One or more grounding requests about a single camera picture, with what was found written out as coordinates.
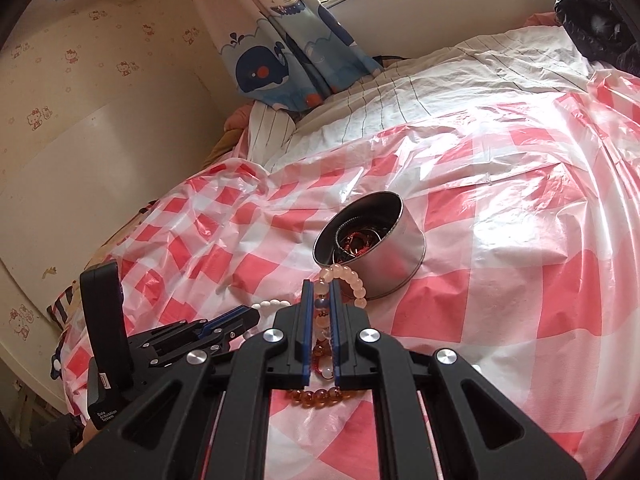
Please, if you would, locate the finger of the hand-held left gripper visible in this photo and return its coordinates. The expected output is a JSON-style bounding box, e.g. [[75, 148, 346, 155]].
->
[[127, 306, 262, 353], [145, 327, 248, 368]]

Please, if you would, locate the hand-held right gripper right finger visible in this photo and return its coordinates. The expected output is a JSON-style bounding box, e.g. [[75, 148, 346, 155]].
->
[[330, 281, 586, 480]]

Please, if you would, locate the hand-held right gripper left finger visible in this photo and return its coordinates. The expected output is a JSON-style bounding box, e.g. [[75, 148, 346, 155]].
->
[[57, 280, 315, 480]]

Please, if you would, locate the pink bead bracelet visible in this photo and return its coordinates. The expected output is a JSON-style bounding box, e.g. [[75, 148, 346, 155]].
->
[[312, 264, 371, 380]]

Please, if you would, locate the amber bead bracelet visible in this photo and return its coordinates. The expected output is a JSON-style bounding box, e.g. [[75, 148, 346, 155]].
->
[[286, 384, 361, 406]]

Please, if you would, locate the pile of bracelets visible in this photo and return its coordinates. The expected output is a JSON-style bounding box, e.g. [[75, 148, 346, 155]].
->
[[332, 217, 390, 263]]

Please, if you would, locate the round metal tin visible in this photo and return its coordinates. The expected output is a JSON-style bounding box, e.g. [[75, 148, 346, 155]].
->
[[312, 192, 427, 301]]

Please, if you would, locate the person's left forearm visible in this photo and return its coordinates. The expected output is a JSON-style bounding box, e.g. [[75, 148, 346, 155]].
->
[[15, 400, 101, 480]]

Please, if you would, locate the dark striped cloth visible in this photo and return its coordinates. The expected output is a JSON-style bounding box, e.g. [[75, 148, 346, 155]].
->
[[46, 284, 77, 382]]

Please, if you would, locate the red checked plastic sheet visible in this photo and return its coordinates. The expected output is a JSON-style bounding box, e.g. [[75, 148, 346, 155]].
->
[[50, 77, 640, 480]]

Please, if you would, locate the orange blanket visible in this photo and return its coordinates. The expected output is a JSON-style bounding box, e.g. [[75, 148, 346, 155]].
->
[[202, 102, 257, 171]]

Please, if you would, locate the whale print curtain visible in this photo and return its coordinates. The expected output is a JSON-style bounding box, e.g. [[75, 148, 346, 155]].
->
[[167, 0, 385, 112]]

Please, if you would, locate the white striped quilt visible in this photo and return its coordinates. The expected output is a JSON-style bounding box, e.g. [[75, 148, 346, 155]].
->
[[247, 25, 608, 162]]

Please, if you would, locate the black plastic bag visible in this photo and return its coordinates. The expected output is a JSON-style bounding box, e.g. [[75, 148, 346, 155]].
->
[[554, 0, 640, 80]]

